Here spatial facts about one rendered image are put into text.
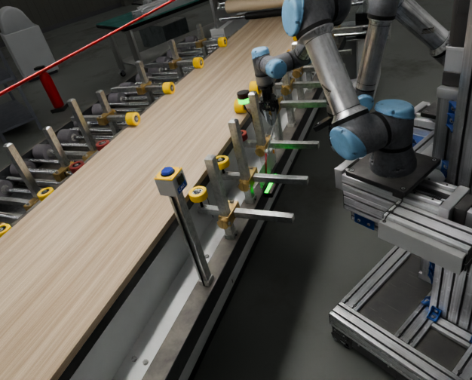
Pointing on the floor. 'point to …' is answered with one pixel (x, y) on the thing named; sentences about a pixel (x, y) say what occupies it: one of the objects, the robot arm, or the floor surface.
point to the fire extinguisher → (51, 91)
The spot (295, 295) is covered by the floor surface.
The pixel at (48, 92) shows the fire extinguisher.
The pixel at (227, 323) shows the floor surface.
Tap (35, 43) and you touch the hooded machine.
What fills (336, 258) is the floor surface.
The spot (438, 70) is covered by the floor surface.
